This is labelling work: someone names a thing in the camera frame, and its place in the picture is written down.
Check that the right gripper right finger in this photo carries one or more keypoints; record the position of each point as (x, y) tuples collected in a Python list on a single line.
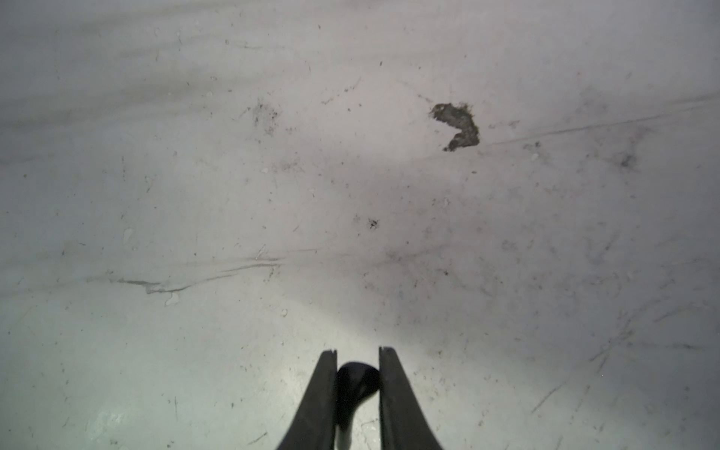
[(402, 422)]

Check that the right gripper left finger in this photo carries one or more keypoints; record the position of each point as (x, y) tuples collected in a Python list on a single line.
[(314, 424)]

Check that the black earbud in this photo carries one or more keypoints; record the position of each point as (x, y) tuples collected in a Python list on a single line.
[(356, 382)]

